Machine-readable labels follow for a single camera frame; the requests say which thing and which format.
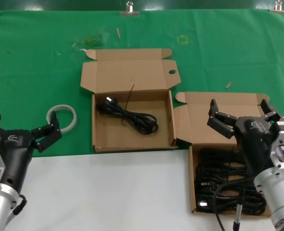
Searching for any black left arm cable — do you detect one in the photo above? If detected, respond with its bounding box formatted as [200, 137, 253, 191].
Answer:
[12, 194, 27, 216]

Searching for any clear tape roll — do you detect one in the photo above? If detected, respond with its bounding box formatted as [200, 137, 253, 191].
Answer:
[47, 104, 78, 133]

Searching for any clear plastic wrapper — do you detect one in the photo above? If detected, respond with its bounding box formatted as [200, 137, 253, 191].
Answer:
[71, 32, 109, 49]

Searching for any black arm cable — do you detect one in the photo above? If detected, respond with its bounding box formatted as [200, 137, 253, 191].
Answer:
[12, 194, 27, 216]
[213, 177, 257, 231]

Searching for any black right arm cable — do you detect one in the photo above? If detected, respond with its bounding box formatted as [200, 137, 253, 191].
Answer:
[213, 177, 257, 231]

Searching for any green table cloth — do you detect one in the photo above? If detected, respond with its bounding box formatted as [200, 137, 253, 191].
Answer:
[0, 9, 284, 159]

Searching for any silver cable connector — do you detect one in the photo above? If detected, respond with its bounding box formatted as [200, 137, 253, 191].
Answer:
[232, 204, 242, 231]

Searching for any silver binder clip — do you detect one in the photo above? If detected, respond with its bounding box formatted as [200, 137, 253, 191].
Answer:
[120, 1, 140, 17]
[269, 0, 284, 14]

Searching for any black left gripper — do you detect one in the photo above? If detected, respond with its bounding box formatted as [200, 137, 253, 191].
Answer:
[0, 111, 62, 195]

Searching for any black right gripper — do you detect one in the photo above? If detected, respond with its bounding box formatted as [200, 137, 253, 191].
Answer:
[206, 98, 284, 178]

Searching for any open cardboard box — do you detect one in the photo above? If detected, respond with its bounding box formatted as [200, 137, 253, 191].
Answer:
[173, 91, 281, 218]
[80, 48, 182, 154]

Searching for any black power cable with tie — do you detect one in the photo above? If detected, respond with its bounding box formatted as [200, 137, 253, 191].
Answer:
[96, 84, 160, 135]

